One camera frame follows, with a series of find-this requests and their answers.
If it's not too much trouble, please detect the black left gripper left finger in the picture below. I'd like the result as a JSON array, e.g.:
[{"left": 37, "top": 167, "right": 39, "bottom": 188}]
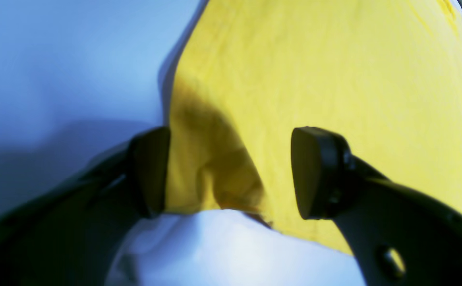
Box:
[{"left": 0, "top": 127, "right": 170, "bottom": 286}]

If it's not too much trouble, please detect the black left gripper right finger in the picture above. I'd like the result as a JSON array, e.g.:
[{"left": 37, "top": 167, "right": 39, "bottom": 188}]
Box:
[{"left": 291, "top": 126, "right": 462, "bottom": 286}]

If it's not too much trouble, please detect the yellow T-shirt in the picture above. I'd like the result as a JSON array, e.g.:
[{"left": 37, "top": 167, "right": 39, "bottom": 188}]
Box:
[{"left": 165, "top": 0, "right": 462, "bottom": 254}]

